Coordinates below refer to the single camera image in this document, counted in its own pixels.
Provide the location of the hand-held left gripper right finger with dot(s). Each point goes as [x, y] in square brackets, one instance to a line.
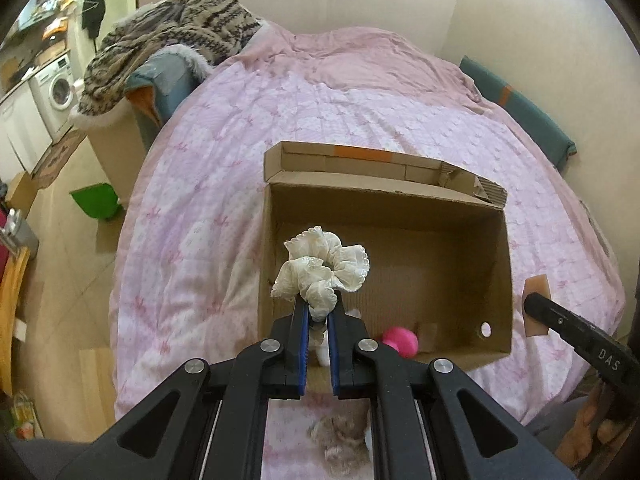
[334, 355]

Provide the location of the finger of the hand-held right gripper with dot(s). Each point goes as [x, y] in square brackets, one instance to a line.
[552, 316]

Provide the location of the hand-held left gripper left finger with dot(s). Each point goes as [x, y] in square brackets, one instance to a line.
[300, 355]

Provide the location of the pink egg-shaped toy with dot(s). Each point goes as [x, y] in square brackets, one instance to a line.
[400, 342]

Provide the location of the white lace scrunchie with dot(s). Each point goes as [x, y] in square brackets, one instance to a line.
[320, 270]

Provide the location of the brown cardboard box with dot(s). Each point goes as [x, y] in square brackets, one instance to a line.
[440, 270]

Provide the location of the person's right hand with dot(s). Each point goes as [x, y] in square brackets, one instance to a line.
[592, 412]

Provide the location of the beige fuzzy scrunchie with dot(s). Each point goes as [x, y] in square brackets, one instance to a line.
[340, 432]

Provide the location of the person's right grey trouser leg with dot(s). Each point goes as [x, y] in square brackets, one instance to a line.
[555, 425]

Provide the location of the person's grey trouser leg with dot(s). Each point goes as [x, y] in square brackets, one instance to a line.
[30, 457]
[555, 425]

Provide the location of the teal pillow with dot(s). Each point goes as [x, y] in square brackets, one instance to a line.
[520, 110]

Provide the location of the green dustpan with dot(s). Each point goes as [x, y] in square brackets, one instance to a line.
[95, 202]

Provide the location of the pink bow-print bedspread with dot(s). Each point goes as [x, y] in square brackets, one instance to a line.
[350, 90]

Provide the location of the colourful patterned bag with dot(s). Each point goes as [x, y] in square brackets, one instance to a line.
[24, 415]

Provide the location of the person's left grey trouser leg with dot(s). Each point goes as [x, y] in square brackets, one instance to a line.
[30, 457]

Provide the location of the red and yellow object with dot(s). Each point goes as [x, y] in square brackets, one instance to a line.
[12, 305]

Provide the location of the grey container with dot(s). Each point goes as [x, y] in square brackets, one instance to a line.
[22, 232]

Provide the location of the blue fur-trimmed jacket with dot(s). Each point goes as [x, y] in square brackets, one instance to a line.
[160, 80]

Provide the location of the patterned floor mat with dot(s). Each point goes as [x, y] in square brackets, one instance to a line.
[57, 152]

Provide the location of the small cardboard floor box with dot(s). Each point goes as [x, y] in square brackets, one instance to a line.
[22, 192]

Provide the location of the patterned knit sweater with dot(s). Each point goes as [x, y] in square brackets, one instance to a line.
[200, 15]

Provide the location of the white washing machine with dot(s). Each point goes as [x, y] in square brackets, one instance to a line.
[52, 92]

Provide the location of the white kitchen cabinet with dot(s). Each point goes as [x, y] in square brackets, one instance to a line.
[17, 125]

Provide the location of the black hanging garment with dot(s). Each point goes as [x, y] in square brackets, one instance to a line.
[94, 12]

